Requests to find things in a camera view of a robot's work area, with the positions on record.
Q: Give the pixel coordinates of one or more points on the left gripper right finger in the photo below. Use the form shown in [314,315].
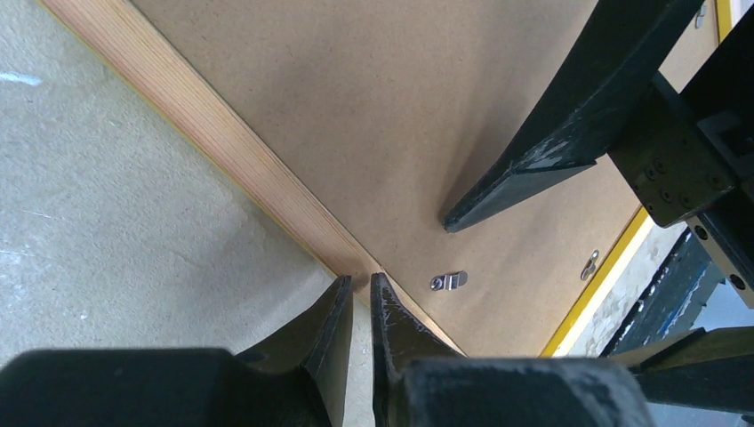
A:
[418,380]

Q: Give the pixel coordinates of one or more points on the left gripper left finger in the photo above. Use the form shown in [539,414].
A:
[295,377]

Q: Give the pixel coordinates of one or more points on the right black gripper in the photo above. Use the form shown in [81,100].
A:
[688,156]

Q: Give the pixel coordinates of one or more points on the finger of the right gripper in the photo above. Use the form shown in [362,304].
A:
[707,370]

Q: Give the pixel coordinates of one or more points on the brown backing board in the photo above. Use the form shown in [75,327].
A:
[388,112]

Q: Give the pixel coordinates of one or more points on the yellow picture frame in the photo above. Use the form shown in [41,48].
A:
[123,36]

